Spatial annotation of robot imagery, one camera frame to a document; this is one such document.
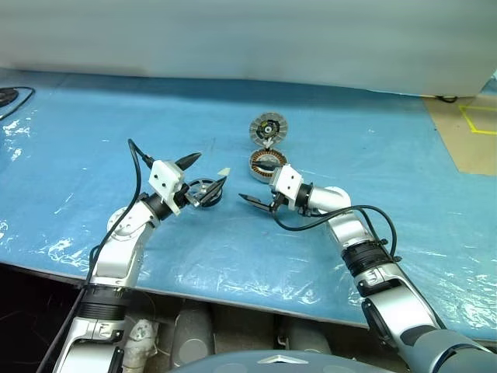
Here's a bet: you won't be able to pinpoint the motor stator housing copper coils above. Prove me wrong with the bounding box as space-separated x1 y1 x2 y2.
247 148 287 183

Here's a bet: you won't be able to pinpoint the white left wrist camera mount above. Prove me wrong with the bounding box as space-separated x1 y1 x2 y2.
148 159 187 216

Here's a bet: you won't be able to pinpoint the small grey rounded shape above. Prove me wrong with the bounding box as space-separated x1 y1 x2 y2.
276 317 333 355

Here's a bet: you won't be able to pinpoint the large grey rounded shape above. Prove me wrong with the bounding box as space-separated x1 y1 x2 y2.
172 301 215 368

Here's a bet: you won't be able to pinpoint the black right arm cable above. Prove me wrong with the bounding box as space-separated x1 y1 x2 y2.
273 204 447 331

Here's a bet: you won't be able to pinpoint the white wrapped bundle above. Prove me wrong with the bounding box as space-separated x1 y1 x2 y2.
123 317 159 370

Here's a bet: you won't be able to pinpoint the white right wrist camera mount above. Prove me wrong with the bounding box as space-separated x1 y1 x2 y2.
270 164 304 211

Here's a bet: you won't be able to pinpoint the black round disc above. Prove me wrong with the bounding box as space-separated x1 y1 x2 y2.
0 87 20 108

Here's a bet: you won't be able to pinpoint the blue plastic table cover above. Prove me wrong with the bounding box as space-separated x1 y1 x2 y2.
0 68 497 343

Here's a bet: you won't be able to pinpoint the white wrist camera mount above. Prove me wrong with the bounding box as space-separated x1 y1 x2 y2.
148 159 187 216
270 164 304 211

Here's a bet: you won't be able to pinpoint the thin black cable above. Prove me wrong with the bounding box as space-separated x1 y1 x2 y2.
0 85 36 120

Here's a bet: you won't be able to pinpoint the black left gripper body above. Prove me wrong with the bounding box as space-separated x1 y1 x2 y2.
173 181 205 209

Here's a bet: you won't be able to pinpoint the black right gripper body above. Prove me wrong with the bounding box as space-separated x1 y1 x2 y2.
267 190 290 214

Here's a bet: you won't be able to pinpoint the brown cardboard sheet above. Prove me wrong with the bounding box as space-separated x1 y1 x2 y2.
422 92 497 177

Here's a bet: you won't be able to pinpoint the grey robot torso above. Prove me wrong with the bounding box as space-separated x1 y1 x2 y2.
166 348 412 373

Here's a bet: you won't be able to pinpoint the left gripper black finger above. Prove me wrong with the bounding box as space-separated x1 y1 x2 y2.
197 176 228 207
175 152 203 171

